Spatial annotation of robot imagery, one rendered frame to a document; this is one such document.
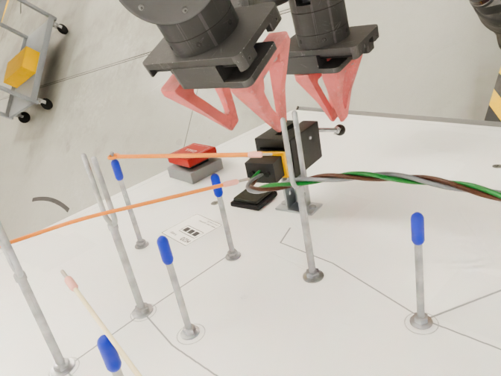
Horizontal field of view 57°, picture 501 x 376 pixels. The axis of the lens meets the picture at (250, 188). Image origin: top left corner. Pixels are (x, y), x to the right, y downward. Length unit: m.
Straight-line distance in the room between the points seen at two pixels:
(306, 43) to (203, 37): 0.19
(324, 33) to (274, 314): 0.29
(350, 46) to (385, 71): 1.43
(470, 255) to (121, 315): 0.29
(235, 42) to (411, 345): 0.24
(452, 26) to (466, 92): 0.28
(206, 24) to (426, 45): 1.59
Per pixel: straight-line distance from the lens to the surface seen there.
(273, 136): 0.46
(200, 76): 0.36
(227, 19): 0.36
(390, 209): 0.49
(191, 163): 0.62
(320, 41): 0.51
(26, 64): 4.37
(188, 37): 0.35
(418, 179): 0.31
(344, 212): 0.48
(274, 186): 0.36
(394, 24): 2.02
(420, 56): 1.89
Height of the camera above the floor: 1.49
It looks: 45 degrees down
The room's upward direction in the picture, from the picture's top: 67 degrees counter-clockwise
